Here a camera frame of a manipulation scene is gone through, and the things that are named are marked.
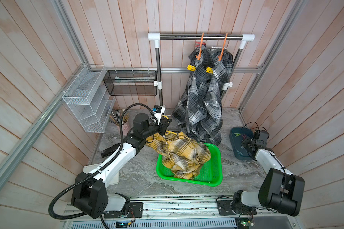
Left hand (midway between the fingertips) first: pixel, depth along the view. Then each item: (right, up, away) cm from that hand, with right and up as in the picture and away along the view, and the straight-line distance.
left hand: (170, 122), depth 76 cm
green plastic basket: (+25, -32, +10) cm, 42 cm away
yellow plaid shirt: (+7, -19, 0) cm, 20 cm away
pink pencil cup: (-38, +4, +23) cm, 45 cm away
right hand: (+49, -12, +14) cm, 53 cm away
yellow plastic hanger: (-2, -6, +2) cm, 6 cm away
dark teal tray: (+50, -9, +28) cm, 58 cm away
